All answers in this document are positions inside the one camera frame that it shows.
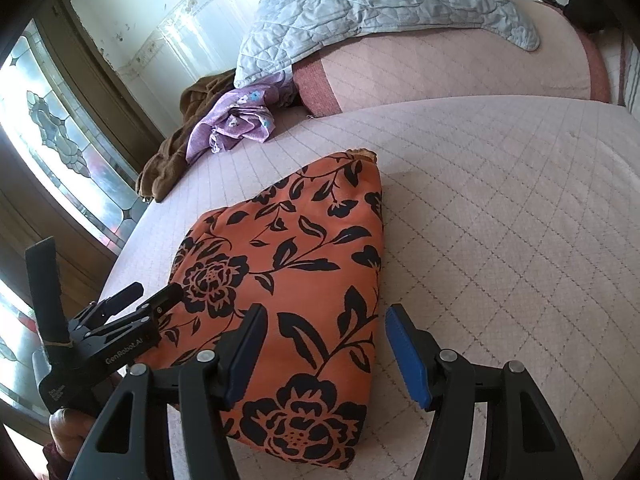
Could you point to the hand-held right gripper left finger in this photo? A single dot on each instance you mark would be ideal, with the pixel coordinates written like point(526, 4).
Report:
point(241, 370)

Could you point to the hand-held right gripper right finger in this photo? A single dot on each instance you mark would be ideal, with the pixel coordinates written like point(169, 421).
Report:
point(407, 355)

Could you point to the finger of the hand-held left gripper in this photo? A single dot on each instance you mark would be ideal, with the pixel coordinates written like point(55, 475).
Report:
point(117, 300)
point(160, 302)

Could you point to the orange black floral blouse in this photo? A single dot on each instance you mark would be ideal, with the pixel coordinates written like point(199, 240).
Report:
point(300, 285)

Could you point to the person's left hand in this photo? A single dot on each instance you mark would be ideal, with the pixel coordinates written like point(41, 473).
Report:
point(65, 430)

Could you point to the brown cloth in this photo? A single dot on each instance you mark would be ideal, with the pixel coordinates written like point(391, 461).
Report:
point(165, 170)

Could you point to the stained glass door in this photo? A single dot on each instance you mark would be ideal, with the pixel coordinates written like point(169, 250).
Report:
point(60, 125)

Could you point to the purple floral cloth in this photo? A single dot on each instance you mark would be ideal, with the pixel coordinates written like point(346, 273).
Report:
point(235, 115)

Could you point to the pink bolster pillow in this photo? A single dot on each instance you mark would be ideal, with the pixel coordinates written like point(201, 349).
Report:
point(450, 70)

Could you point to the striped floral cushion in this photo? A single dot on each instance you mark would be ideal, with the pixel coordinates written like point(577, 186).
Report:
point(612, 70)

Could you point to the grey quilted pillow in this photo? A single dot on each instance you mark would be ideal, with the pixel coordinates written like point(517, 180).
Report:
point(375, 5)

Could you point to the small black object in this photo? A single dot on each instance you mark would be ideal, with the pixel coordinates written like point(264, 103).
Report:
point(552, 2)

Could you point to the black cloth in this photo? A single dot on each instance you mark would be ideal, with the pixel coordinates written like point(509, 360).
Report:
point(585, 10)

